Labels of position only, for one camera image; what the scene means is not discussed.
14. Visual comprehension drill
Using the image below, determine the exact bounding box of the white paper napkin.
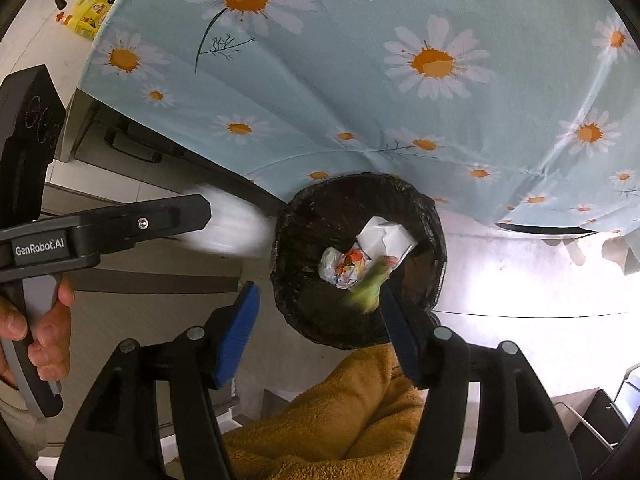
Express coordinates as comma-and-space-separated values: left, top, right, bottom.
356, 216, 416, 268

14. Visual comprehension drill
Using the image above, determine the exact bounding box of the person's left hand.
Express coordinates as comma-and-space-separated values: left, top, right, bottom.
0, 276, 75, 382

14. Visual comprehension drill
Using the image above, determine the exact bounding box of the small green red jar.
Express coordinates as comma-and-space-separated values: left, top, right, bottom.
342, 256, 398, 314

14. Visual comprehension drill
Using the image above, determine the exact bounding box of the black kitchen sink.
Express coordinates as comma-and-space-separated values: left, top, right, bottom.
54, 86, 241, 196

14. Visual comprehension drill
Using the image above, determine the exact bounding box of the yellow dish soap bottle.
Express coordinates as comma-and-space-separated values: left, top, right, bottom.
55, 0, 115, 40

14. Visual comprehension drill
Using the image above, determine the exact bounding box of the black trash bin with bag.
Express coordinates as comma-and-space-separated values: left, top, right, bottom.
271, 172, 447, 350

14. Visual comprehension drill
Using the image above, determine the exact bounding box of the mustard fleece trouser leg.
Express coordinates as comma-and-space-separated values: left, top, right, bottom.
224, 344, 424, 479

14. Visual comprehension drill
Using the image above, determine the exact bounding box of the cream left sleeve forearm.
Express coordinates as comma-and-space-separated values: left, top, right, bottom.
0, 382, 47, 463

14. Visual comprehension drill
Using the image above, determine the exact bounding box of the red silver snack wrapper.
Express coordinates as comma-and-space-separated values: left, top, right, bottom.
318, 243, 372, 290

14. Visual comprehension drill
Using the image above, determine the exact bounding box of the daisy print blue tablecloth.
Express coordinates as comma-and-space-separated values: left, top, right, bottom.
80, 0, 639, 246

